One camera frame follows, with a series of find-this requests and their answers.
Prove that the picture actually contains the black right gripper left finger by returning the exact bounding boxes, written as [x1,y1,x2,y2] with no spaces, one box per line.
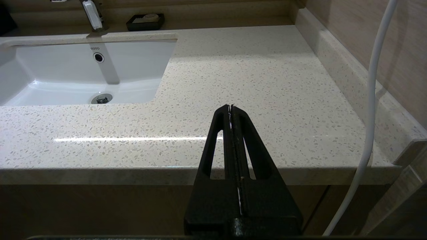
[184,105,241,234]

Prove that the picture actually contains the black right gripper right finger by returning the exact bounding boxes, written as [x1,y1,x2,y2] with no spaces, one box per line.
[232,104,303,235]

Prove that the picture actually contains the black box housing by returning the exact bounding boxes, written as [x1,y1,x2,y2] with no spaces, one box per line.
[0,3,17,35]

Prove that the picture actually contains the chrome sink drain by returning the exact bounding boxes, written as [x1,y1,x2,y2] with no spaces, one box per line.
[91,93,113,105]

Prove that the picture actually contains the white sink basin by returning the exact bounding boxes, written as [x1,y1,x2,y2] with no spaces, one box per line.
[0,38,177,107]

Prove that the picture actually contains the black soap dish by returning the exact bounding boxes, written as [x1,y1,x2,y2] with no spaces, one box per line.
[126,13,165,32]

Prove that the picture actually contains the chrome faucet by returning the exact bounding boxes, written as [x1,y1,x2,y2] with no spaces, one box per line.
[50,0,108,33]

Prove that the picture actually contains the white cable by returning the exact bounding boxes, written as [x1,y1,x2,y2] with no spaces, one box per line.
[323,0,399,237]

